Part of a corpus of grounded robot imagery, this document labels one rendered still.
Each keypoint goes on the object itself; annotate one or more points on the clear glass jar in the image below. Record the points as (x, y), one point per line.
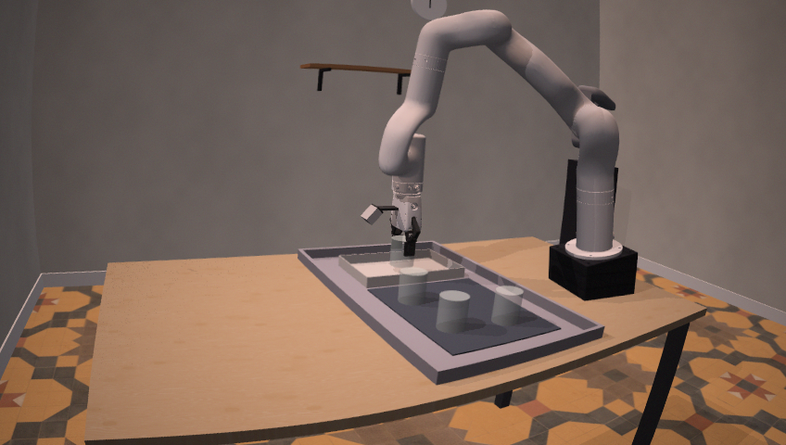
(452, 311)
(397, 259)
(412, 286)
(507, 305)

